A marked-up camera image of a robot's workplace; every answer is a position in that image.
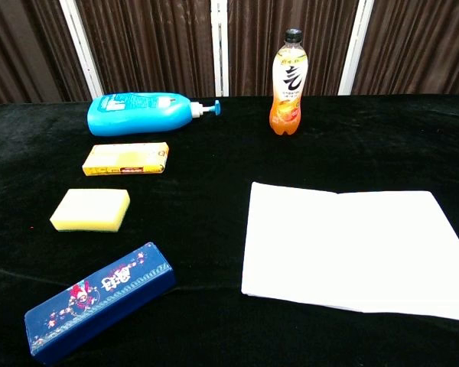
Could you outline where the black velvet tablecloth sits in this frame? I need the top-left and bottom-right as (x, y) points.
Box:
(0, 94), (459, 367)

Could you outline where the orange drink bottle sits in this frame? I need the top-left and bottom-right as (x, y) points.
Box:
(269, 28), (309, 137)

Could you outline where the blue pump dispenser bottle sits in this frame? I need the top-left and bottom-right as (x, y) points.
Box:
(86, 92), (222, 137)

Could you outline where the yellow sponge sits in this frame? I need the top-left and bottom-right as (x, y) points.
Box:
(49, 188), (132, 233)

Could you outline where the brown pleated curtain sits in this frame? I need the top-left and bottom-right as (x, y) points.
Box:
(0, 0), (459, 109)

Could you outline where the blue snack box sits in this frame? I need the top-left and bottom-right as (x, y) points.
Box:
(24, 242), (177, 366)

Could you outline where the white partition frame post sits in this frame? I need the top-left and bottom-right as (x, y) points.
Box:
(58, 0), (105, 100)
(210, 0), (230, 98)
(337, 0), (376, 96)

